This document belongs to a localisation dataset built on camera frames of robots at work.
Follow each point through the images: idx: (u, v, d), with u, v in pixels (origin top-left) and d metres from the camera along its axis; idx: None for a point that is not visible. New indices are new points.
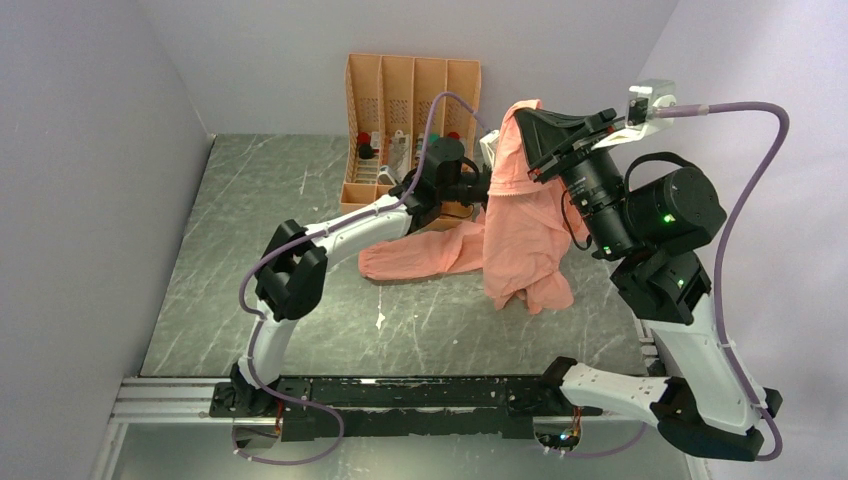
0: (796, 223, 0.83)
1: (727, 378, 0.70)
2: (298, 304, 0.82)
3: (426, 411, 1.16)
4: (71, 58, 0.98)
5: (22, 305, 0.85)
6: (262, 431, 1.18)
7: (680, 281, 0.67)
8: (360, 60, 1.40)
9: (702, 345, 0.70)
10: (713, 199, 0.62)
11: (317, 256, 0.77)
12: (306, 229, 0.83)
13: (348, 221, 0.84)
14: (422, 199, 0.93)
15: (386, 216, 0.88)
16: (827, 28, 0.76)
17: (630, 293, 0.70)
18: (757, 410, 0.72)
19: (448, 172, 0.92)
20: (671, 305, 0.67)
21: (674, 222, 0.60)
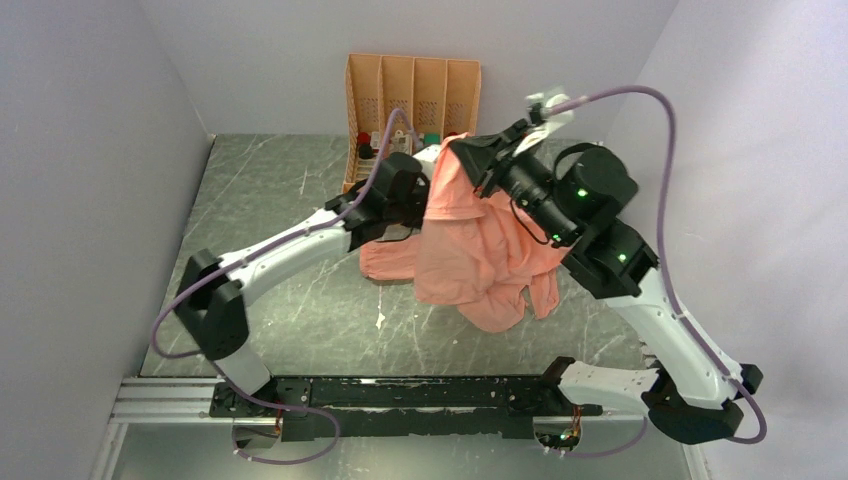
0: (795, 222, 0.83)
1: (690, 349, 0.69)
2: (225, 336, 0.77)
3: (426, 411, 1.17)
4: (71, 58, 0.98)
5: (22, 305, 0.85)
6: (262, 432, 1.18)
7: (621, 255, 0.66)
8: (360, 60, 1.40)
9: (656, 316, 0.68)
10: (623, 172, 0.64)
11: (232, 293, 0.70)
12: (221, 260, 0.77)
13: (273, 246, 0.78)
14: (368, 211, 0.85)
15: (319, 236, 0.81)
16: (825, 29, 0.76)
17: (583, 278, 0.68)
18: (730, 382, 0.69)
19: (403, 187, 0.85)
20: (618, 279, 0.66)
21: (587, 195, 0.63)
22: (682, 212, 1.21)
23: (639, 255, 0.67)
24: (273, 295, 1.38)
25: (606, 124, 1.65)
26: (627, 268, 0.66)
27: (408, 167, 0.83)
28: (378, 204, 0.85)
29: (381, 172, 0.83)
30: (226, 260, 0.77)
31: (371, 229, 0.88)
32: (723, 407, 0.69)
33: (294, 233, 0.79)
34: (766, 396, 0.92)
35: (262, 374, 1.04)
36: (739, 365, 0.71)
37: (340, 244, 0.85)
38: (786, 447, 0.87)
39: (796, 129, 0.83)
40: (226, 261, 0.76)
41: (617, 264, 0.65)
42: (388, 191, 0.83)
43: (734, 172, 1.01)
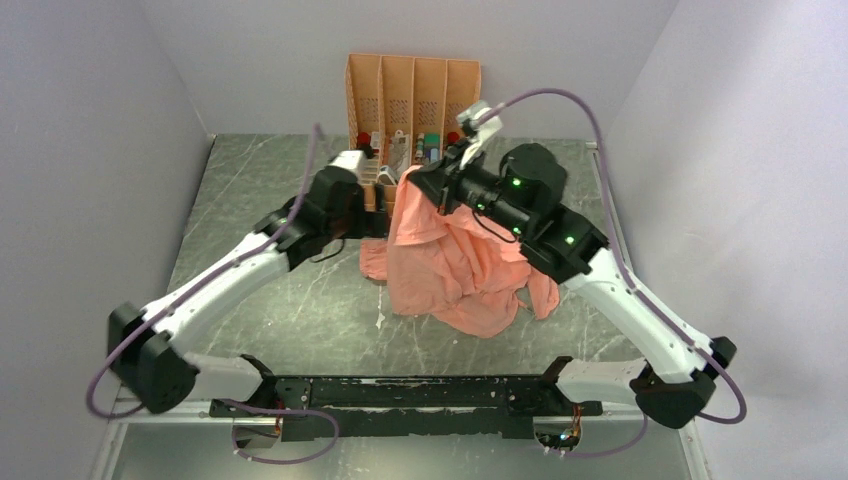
0: (796, 221, 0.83)
1: (649, 322, 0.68)
2: (169, 390, 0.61)
3: (426, 411, 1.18)
4: (71, 58, 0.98)
5: (22, 304, 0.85)
6: (262, 431, 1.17)
7: (567, 238, 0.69)
8: (360, 60, 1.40)
9: (611, 292, 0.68)
10: (551, 161, 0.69)
11: (161, 346, 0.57)
12: (143, 312, 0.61)
13: (198, 286, 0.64)
14: (305, 224, 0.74)
15: (252, 263, 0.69)
16: (826, 28, 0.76)
17: (537, 262, 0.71)
18: (696, 353, 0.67)
19: (340, 199, 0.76)
20: (568, 258, 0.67)
21: (523, 183, 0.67)
22: (682, 212, 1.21)
23: (588, 233, 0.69)
24: (273, 295, 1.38)
25: (606, 124, 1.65)
26: (576, 247, 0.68)
27: (342, 178, 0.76)
28: (317, 218, 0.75)
29: (315, 183, 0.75)
30: (148, 310, 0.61)
31: (311, 248, 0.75)
32: (694, 378, 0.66)
33: (222, 266, 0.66)
34: (766, 396, 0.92)
35: (255, 377, 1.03)
36: (707, 340, 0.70)
37: (279, 269, 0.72)
38: (786, 448, 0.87)
39: (798, 128, 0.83)
40: (148, 312, 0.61)
41: (564, 246, 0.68)
42: (327, 202, 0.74)
43: (734, 171, 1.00)
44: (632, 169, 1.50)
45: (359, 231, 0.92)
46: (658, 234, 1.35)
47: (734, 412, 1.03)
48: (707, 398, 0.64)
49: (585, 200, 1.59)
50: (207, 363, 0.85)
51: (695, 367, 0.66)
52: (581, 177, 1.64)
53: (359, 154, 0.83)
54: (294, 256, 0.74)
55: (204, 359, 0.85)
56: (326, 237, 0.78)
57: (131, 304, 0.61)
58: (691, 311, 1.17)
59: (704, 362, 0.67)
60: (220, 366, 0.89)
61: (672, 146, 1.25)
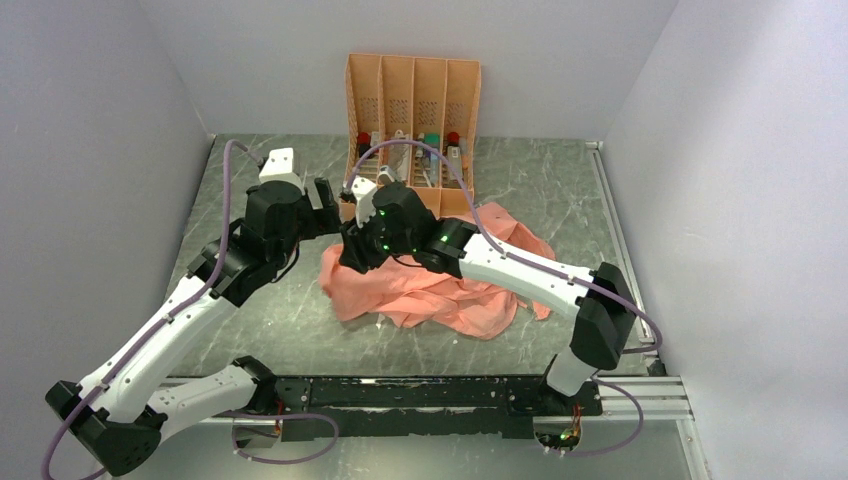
0: (795, 220, 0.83)
1: (531, 273, 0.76)
2: (130, 451, 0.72)
3: (426, 411, 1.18)
4: (71, 57, 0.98)
5: (23, 304, 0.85)
6: (262, 431, 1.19)
7: (443, 238, 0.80)
8: (359, 60, 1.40)
9: (487, 263, 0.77)
10: (400, 186, 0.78)
11: (98, 426, 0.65)
12: (78, 390, 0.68)
13: (132, 355, 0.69)
14: (245, 256, 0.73)
15: (187, 316, 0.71)
16: (825, 28, 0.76)
17: (431, 267, 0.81)
18: (575, 282, 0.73)
19: (282, 221, 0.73)
20: (451, 254, 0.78)
21: (387, 212, 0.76)
22: (681, 211, 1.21)
23: (457, 227, 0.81)
24: (273, 295, 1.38)
25: (606, 125, 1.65)
26: (453, 242, 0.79)
27: (281, 199, 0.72)
28: (258, 246, 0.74)
29: (251, 209, 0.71)
30: (84, 388, 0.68)
31: (257, 279, 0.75)
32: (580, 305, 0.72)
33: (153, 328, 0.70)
34: (767, 395, 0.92)
35: (246, 382, 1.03)
36: (587, 270, 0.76)
37: (223, 311, 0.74)
38: (786, 447, 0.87)
39: (796, 127, 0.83)
40: (84, 389, 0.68)
41: (442, 245, 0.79)
42: (266, 230, 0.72)
43: (733, 171, 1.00)
44: (632, 170, 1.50)
45: (312, 231, 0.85)
46: (657, 234, 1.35)
47: (734, 412, 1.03)
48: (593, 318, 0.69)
49: (585, 200, 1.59)
50: (187, 396, 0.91)
51: (579, 295, 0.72)
52: (581, 177, 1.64)
53: (290, 153, 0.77)
54: (237, 292, 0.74)
55: (184, 393, 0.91)
56: (271, 260, 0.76)
57: (66, 384, 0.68)
58: (690, 311, 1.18)
59: (585, 288, 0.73)
60: (204, 392, 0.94)
61: (671, 147, 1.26)
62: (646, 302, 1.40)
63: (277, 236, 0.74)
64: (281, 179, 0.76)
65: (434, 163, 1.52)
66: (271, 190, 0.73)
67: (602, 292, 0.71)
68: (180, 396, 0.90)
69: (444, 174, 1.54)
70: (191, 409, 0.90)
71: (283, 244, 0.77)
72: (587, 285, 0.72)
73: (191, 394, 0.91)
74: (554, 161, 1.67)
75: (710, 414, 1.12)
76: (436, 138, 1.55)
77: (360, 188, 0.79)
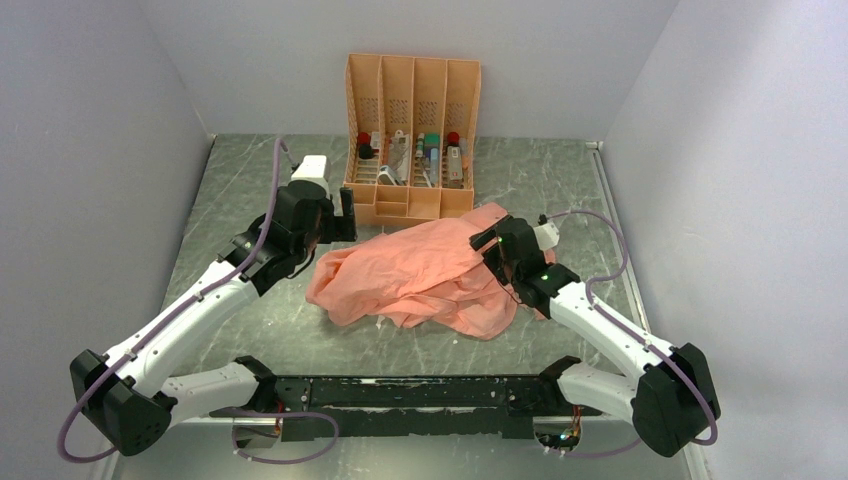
0: (795, 218, 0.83)
1: (611, 330, 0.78)
2: (143, 431, 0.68)
3: (426, 411, 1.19)
4: (70, 57, 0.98)
5: (20, 303, 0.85)
6: (262, 431, 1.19)
7: (544, 276, 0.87)
8: (360, 60, 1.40)
9: (574, 310, 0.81)
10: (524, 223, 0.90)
11: (124, 392, 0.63)
12: (105, 359, 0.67)
13: (161, 329, 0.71)
14: (271, 247, 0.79)
15: (216, 296, 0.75)
16: (827, 29, 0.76)
17: (525, 297, 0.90)
18: (650, 350, 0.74)
19: (307, 215, 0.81)
20: (545, 293, 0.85)
21: (505, 238, 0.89)
22: (682, 210, 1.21)
23: (562, 272, 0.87)
24: (273, 295, 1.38)
25: (606, 125, 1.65)
26: (553, 283, 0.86)
27: (308, 194, 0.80)
28: (284, 239, 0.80)
29: (281, 202, 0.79)
30: (111, 357, 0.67)
31: (281, 269, 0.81)
32: (646, 370, 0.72)
33: (183, 305, 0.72)
34: (766, 396, 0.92)
35: (251, 381, 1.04)
36: (666, 345, 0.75)
37: (247, 296, 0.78)
38: (786, 448, 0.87)
39: (796, 125, 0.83)
40: (110, 358, 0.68)
41: (542, 282, 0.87)
42: (294, 222, 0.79)
43: (734, 170, 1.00)
44: (631, 171, 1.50)
45: (330, 237, 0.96)
46: (657, 234, 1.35)
47: (732, 412, 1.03)
48: (659, 392, 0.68)
49: (585, 200, 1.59)
50: (192, 386, 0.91)
51: (649, 362, 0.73)
52: (582, 177, 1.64)
53: (323, 161, 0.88)
54: (262, 280, 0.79)
55: (189, 383, 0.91)
56: (296, 254, 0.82)
57: (93, 353, 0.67)
58: (691, 312, 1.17)
59: (659, 359, 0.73)
60: (210, 383, 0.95)
61: (671, 147, 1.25)
62: (646, 302, 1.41)
63: (301, 230, 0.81)
64: (309, 180, 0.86)
65: (434, 163, 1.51)
66: (300, 188, 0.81)
67: (675, 369, 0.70)
68: (186, 384, 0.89)
69: (444, 173, 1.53)
70: (197, 397, 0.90)
71: (309, 240, 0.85)
72: (660, 356, 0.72)
73: (205, 384, 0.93)
74: (554, 161, 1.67)
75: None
76: (435, 138, 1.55)
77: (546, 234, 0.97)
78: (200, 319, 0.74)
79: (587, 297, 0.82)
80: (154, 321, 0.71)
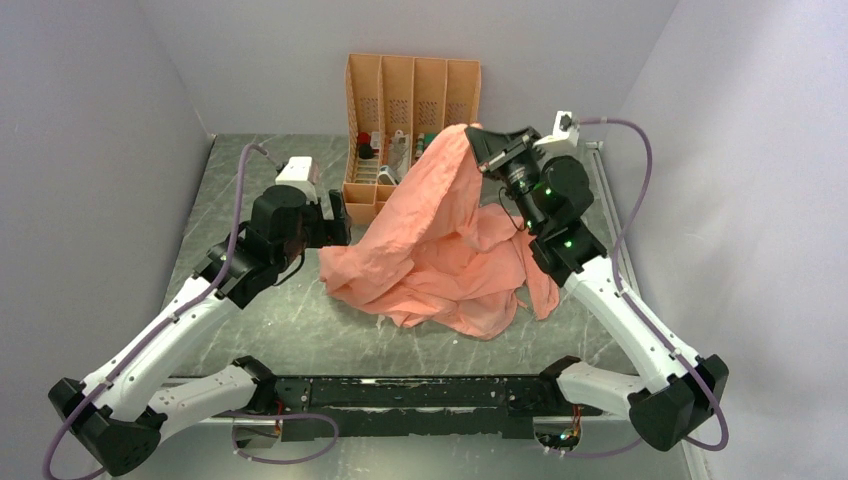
0: (796, 219, 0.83)
1: (636, 330, 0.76)
2: (131, 451, 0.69)
3: (426, 411, 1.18)
4: (70, 56, 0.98)
5: (21, 302, 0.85)
6: (262, 432, 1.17)
7: (568, 243, 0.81)
8: (360, 59, 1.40)
9: (598, 292, 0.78)
10: (584, 184, 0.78)
11: (100, 423, 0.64)
12: (82, 387, 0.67)
13: (136, 354, 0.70)
14: (250, 259, 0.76)
15: (192, 315, 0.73)
16: (827, 30, 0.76)
17: (540, 262, 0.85)
18: (677, 359, 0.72)
19: (288, 223, 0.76)
20: (565, 262, 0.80)
21: (550, 194, 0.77)
22: (682, 210, 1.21)
23: (588, 240, 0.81)
24: (273, 295, 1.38)
25: (606, 125, 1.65)
26: (576, 252, 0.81)
27: (286, 201, 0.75)
28: (263, 249, 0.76)
29: (257, 211, 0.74)
30: (89, 385, 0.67)
31: (261, 281, 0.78)
32: (671, 382, 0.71)
33: (158, 328, 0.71)
34: (766, 397, 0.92)
35: (242, 389, 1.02)
36: (694, 354, 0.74)
37: (227, 311, 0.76)
38: (786, 448, 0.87)
39: (798, 125, 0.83)
40: (88, 387, 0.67)
41: (564, 250, 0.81)
42: (272, 232, 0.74)
43: (735, 170, 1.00)
44: (631, 170, 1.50)
45: (321, 241, 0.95)
46: (657, 233, 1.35)
47: (731, 413, 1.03)
48: (682, 407, 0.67)
49: None
50: (185, 397, 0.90)
51: (674, 372, 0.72)
52: None
53: (308, 163, 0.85)
54: (241, 293, 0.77)
55: (182, 394, 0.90)
56: (278, 264, 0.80)
57: (70, 381, 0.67)
58: (691, 312, 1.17)
59: (684, 369, 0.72)
60: (205, 391, 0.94)
61: (672, 147, 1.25)
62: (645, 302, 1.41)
63: (282, 239, 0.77)
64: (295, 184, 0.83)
65: None
66: (278, 194, 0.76)
67: (701, 383, 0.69)
68: (179, 397, 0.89)
69: None
70: (190, 409, 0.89)
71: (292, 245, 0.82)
72: (686, 368, 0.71)
73: (200, 393, 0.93)
74: None
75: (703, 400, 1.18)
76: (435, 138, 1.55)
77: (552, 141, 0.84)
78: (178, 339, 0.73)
79: (613, 284, 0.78)
80: (130, 345, 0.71)
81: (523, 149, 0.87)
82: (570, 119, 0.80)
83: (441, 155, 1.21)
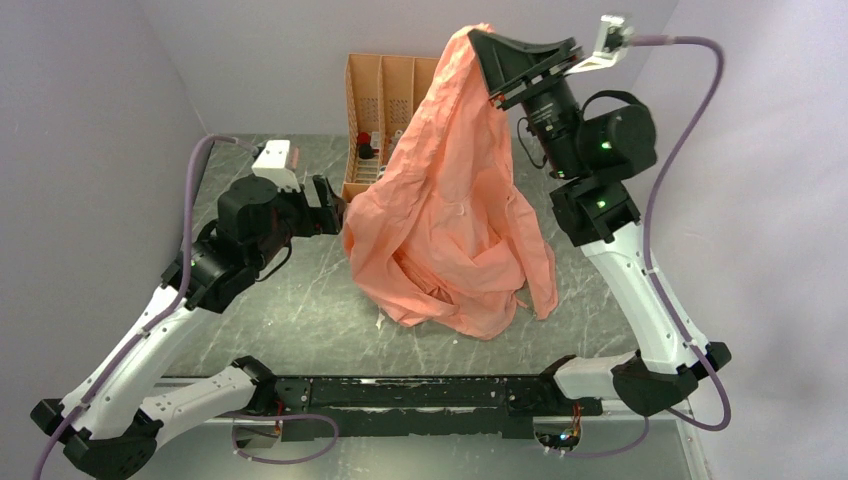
0: (796, 222, 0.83)
1: (653, 313, 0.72)
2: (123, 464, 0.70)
3: (426, 411, 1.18)
4: (70, 57, 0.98)
5: (22, 303, 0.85)
6: (262, 432, 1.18)
7: (601, 204, 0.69)
8: (360, 60, 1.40)
9: (624, 266, 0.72)
10: (649, 141, 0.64)
11: (80, 447, 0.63)
12: (61, 408, 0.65)
13: (109, 374, 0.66)
14: (220, 261, 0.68)
15: (162, 330, 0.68)
16: (828, 33, 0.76)
17: (562, 218, 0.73)
18: (689, 348, 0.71)
19: (258, 221, 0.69)
20: (595, 224, 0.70)
21: (609, 149, 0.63)
22: (682, 211, 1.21)
23: (621, 203, 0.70)
24: (273, 295, 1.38)
25: None
26: (608, 214, 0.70)
27: (254, 198, 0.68)
28: (235, 249, 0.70)
29: (223, 210, 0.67)
30: (67, 406, 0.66)
31: (236, 286, 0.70)
32: (679, 372, 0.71)
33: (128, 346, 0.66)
34: (766, 397, 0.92)
35: (242, 391, 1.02)
36: (705, 342, 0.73)
37: (202, 318, 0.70)
38: (787, 448, 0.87)
39: (795, 127, 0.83)
40: (67, 407, 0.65)
41: (596, 212, 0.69)
42: (241, 232, 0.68)
43: (732, 171, 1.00)
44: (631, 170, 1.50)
45: (308, 231, 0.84)
46: (657, 234, 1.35)
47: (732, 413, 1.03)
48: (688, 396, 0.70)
49: None
50: (183, 402, 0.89)
51: (684, 362, 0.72)
52: None
53: (286, 146, 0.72)
54: (213, 300, 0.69)
55: (179, 399, 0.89)
56: (246, 265, 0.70)
57: (48, 402, 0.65)
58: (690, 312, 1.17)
59: (694, 359, 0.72)
60: (204, 395, 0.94)
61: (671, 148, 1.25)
62: None
63: (253, 238, 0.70)
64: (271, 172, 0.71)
65: None
66: (244, 190, 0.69)
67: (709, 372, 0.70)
68: (176, 402, 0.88)
69: None
70: (187, 414, 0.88)
71: (269, 241, 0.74)
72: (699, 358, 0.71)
73: (201, 396, 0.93)
74: None
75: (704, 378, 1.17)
76: None
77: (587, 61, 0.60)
78: (153, 354, 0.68)
79: (641, 260, 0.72)
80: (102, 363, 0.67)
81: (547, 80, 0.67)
82: (622, 36, 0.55)
83: (447, 62, 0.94)
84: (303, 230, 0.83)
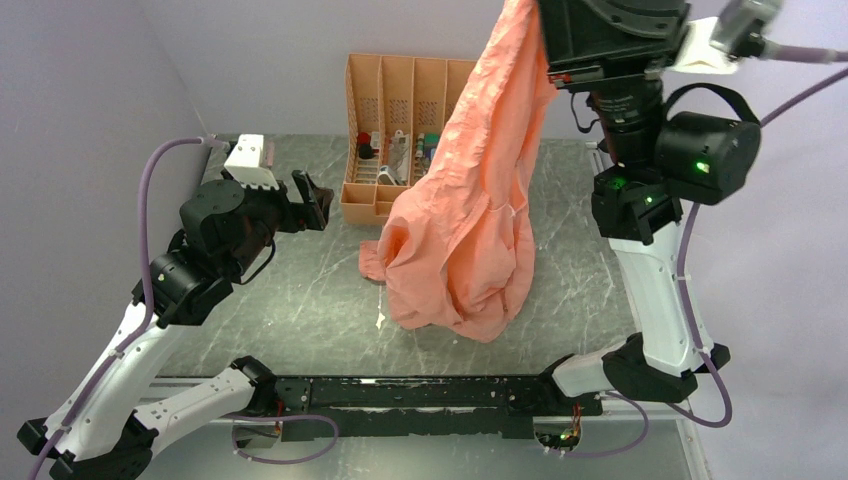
0: (784, 220, 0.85)
1: (672, 318, 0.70)
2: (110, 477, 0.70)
3: (426, 411, 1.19)
4: (70, 58, 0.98)
5: (23, 302, 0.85)
6: (262, 432, 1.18)
7: (649, 201, 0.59)
8: (360, 60, 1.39)
9: (655, 271, 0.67)
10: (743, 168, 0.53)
11: (65, 469, 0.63)
12: (45, 430, 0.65)
13: (88, 396, 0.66)
14: (195, 272, 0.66)
15: (136, 349, 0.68)
16: (829, 32, 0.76)
17: (597, 210, 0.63)
18: (697, 354, 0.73)
19: (226, 230, 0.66)
20: (639, 228, 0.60)
21: (703, 172, 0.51)
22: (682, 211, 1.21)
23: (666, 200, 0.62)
24: (274, 295, 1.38)
25: None
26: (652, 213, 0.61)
27: (218, 206, 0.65)
28: (207, 259, 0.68)
29: (186, 220, 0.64)
30: (51, 428, 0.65)
31: (213, 296, 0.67)
32: (682, 376, 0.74)
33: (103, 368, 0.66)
34: (767, 397, 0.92)
35: (241, 392, 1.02)
36: (710, 344, 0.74)
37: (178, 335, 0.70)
38: (788, 448, 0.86)
39: (797, 129, 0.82)
40: (50, 429, 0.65)
41: (644, 211, 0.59)
42: (210, 242, 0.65)
43: None
44: None
45: (292, 227, 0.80)
46: None
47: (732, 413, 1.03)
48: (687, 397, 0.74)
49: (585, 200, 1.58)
50: (179, 409, 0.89)
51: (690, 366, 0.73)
52: (581, 177, 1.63)
53: (259, 141, 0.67)
54: (187, 312, 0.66)
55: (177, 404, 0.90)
56: (218, 275, 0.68)
57: (32, 424, 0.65)
58: None
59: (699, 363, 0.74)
60: (201, 400, 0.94)
61: None
62: None
63: (224, 247, 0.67)
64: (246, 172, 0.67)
65: None
66: (209, 197, 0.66)
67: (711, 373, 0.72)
68: (172, 409, 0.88)
69: None
70: (185, 420, 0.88)
71: (241, 249, 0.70)
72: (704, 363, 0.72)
73: (198, 400, 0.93)
74: (554, 161, 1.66)
75: (701, 374, 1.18)
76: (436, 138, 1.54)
77: (696, 54, 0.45)
78: (131, 373, 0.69)
79: (672, 265, 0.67)
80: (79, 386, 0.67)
81: (641, 75, 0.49)
82: (760, 47, 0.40)
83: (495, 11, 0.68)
84: (288, 226, 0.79)
